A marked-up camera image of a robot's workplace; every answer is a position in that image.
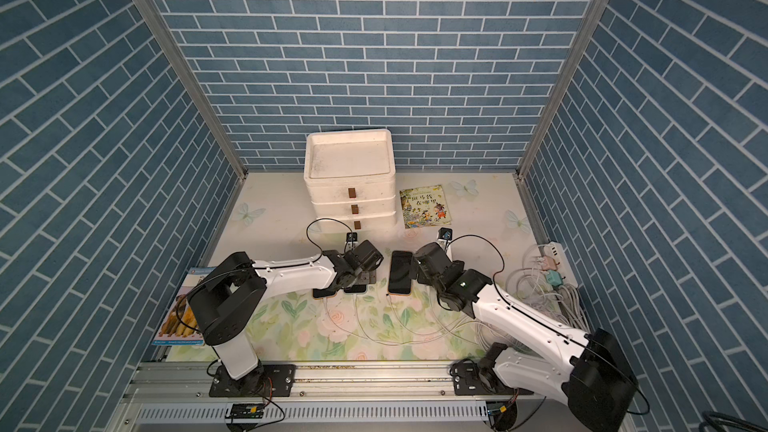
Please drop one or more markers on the small green circuit board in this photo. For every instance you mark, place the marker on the small green circuit board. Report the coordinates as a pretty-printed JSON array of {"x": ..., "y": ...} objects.
[{"x": 246, "y": 411}]

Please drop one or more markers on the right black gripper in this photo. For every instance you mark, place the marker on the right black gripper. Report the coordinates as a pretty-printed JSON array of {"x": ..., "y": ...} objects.
[{"x": 420, "y": 275}]

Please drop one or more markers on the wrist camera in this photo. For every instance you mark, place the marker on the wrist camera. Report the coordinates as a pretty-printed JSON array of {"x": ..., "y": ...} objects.
[
  {"x": 444, "y": 237},
  {"x": 351, "y": 241}
]

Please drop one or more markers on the white power strip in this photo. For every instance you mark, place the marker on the white power strip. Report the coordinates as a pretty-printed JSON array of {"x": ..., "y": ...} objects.
[{"x": 556, "y": 258}]

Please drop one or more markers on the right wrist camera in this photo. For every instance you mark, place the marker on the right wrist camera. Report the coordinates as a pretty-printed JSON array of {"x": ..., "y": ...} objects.
[{"x": 444, "y": 237}]

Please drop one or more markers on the phone with orange case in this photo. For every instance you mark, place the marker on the phone with orange case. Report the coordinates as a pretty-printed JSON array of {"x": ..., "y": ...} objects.
[{"x": 323, "y": 293}]

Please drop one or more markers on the black mounting plate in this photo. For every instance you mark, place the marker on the black mounting plate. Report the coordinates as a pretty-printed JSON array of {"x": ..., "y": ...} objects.
[
  {"x": 468, "y": 379},
  {"x": 266, "y": 380}
]

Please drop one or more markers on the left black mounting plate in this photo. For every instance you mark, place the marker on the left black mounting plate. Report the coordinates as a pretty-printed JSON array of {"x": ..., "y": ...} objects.
[{"x": 266, "y": 380}]

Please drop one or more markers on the phone with red case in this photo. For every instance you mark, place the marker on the phone with red case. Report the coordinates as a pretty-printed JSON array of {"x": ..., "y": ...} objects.
[{"x": 400, "y": 280}]

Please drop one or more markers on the colourful cartoon picture book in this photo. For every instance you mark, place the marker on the colourful cartoon picture book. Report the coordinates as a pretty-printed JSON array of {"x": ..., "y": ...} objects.
[{"x": 424, "y": 207}]

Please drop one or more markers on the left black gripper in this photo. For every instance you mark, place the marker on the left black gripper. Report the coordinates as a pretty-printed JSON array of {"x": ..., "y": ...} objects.
[{"x": 369, "y": 276}]

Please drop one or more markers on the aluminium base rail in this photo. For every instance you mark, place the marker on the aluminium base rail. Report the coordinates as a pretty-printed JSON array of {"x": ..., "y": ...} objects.
[{"x": 327, "y": 396}]

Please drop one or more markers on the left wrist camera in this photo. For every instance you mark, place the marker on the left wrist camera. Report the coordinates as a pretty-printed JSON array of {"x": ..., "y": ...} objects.
[{"x": 351, "y": 241}]

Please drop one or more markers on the phone with green case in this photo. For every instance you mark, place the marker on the phone with green case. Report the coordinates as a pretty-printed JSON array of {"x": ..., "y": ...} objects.
[{"x": 361, "y": 283}]

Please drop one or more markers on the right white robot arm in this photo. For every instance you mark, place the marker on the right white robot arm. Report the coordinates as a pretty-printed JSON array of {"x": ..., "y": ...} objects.
[{"x": 587, "y": 371}]

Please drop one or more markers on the white three-drawer storage box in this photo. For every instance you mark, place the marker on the white three-drawer storage box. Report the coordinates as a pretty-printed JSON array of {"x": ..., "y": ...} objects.
[{"x": 350, "y": 177}]

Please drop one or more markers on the dog cover book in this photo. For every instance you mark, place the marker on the dog cover book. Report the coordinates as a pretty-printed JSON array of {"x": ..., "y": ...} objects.
[{"x": 179, "y": 325}]

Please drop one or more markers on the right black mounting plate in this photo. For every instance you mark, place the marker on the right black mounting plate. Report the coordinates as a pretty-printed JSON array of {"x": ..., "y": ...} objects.
[{"x": 468, "y": 379}]

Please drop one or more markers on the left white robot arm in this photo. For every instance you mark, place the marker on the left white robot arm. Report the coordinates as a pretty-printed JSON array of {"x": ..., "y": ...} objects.
[{"x": 225, "y": 300}]

